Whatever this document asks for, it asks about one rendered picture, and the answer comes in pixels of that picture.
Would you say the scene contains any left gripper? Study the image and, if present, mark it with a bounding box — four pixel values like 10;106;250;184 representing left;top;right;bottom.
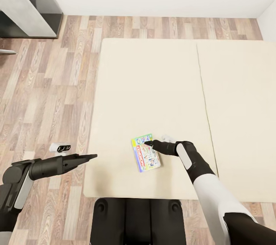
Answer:
42;154;97;177

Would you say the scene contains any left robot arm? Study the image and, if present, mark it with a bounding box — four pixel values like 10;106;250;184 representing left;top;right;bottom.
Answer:
0;142;97;245

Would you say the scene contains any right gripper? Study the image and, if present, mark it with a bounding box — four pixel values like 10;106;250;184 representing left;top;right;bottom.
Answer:
145;140;170;155

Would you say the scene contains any board game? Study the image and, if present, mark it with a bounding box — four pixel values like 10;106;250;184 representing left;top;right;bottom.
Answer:
132;134;161;172

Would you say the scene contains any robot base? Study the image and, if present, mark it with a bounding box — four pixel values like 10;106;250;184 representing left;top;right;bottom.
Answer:
90;197;186;245

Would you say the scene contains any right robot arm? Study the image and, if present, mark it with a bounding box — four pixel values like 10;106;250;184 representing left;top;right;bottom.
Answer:
145;134;276;245

